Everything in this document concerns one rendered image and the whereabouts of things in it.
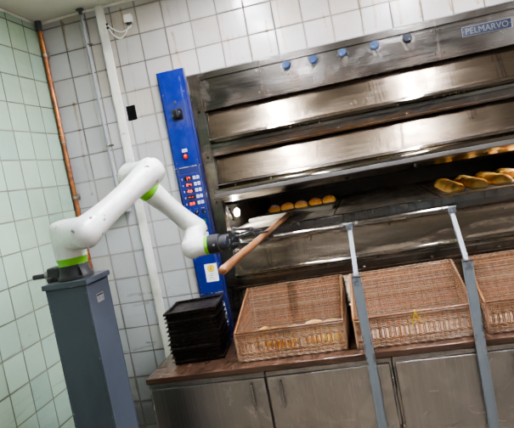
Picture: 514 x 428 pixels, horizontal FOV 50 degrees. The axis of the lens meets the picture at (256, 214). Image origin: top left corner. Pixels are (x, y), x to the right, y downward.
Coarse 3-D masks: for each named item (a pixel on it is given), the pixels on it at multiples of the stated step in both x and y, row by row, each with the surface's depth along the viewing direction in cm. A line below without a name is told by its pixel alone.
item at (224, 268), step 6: (288, 216) 343; (276, 222) 300; (282, 222) 319; (270, 228) 278; (264, 234) 260; (252, 240) 239; (258, 240) 244; (246, 246) 224; (252, 246) 230; (240, 252) 211; (246, 252) 218; (234, 258) 200; (240, 258) 207; (228, 264) 190; (234, 264) 197; (222, 270) 185; (228, 270) 187
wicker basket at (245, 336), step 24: (264, 288) 318; (288, 288) 315; (312, 288) 312; (336, 288) 309; (240, 312) 295; (264, 312) 316; (288, 312) 313; (312, 312) 310; (336, 312) 307; (240, 336) 275; (264, 336) 273; (288, 336) 271; (336, 336) 267; (240, 360) 277
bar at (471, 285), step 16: (432, 208) 263; (448, 208) 260; (336, 224) 272; (352, 224) 269; (368, 224) 269; (240, 240) 281; (352, 240) 265; (352, 256) 259; (464, 256) 244; (464, 272) 242; (368, 320) 251; (480, 320) 241; (368, 336) 251; (480, 336) 242; (368, 352) 252; (480, 352) 243; (368, 368) 253; (480, 368) 244; (384, 416) 254; (496, 416) 244
